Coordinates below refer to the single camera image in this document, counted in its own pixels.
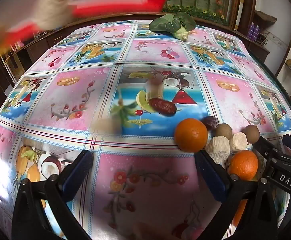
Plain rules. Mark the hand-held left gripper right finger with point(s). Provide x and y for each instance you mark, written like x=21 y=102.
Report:
x=211 y=177

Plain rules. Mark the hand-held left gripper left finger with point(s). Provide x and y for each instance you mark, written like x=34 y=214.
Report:
x=78 y=170

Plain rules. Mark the brown longan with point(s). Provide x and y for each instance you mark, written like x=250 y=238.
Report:
x=223 y=130
x=251 y=132

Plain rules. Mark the white rough chunk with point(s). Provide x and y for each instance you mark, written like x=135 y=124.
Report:
x=238 y=141
x=218 y=148

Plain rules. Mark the orange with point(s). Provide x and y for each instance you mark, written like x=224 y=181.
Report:
x=191 y=135
x=244 y=165

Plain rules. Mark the dark purple round fruit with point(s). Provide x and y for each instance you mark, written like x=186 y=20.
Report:
x=208 y=122

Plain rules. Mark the fruit print tablecloth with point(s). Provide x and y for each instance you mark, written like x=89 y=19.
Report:
x=68 y=100

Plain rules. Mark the red date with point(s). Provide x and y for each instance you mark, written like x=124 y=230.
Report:
x=161 y=106

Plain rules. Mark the green bok choy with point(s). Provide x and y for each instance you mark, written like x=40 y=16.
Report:
x=168 y=23

